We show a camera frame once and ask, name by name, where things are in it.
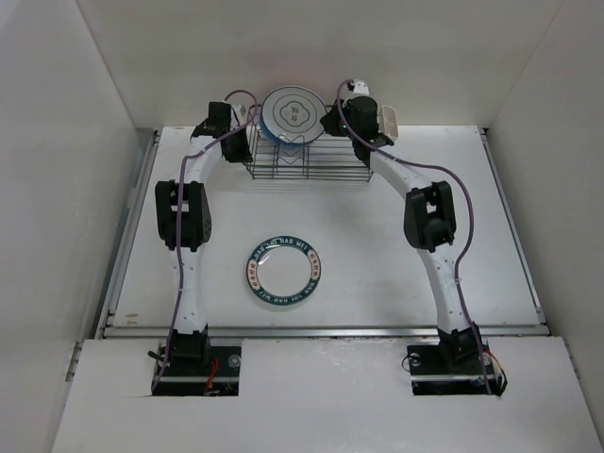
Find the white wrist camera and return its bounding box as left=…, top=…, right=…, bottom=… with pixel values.
left=346, top=79, right=370, bottom=96
left=230, top=104, right=246, bottom=128

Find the white plate grey flower outline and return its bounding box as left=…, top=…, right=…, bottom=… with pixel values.
left=260, top=86, right=327, bottom=146

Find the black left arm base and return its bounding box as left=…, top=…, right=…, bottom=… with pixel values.
left=147, top=331, right=243, bottom=397

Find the metal table edge rail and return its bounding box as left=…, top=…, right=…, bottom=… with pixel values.
left=97, top=324, right=550, bottom=339

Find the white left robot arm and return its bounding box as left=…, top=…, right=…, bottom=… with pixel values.
left=155, top=101, right=253, bottom=336

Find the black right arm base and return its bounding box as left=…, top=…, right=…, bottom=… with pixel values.
left=401, top=335, right=509, bottom=396

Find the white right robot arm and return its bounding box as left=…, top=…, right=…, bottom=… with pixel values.
left=320, top=95, right=479, bottom=372

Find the green rimmed white plate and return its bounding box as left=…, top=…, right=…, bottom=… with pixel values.
left=245, top=235, right=323, bottom=307

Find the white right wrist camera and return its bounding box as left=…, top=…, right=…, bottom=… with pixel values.
left=346, top=79, right=370, bottom=96

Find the metal wire dish rack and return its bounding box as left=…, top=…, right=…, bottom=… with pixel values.
left=243, top=112, right=373, bottom=182

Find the blue plate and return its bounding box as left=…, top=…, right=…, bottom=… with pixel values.
left=258, top=116, right=283, bottom=145

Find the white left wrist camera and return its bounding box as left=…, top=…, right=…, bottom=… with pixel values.
left=230, top=104, right=246, bottom=128

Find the white cutlery holder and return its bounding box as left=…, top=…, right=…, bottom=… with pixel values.
left=378, top=105, right=399, bottom=142

